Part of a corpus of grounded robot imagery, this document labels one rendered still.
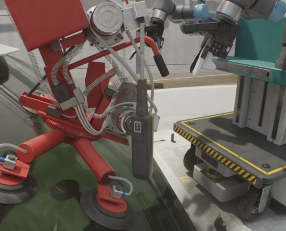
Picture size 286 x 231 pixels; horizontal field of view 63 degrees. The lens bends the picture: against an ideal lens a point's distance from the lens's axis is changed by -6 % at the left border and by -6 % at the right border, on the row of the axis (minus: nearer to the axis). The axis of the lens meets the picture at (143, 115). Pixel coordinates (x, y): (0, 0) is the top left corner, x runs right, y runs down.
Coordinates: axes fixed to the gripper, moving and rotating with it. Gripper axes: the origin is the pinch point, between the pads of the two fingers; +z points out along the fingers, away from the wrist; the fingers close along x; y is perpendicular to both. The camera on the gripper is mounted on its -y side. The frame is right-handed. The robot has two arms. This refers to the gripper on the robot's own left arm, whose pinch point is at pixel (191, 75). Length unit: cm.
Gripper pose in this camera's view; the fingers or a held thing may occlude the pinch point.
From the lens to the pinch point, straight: 82.1
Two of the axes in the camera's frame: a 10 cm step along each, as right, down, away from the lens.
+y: 9.0, 4.3, 0.1
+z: -4.2, 8.6, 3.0
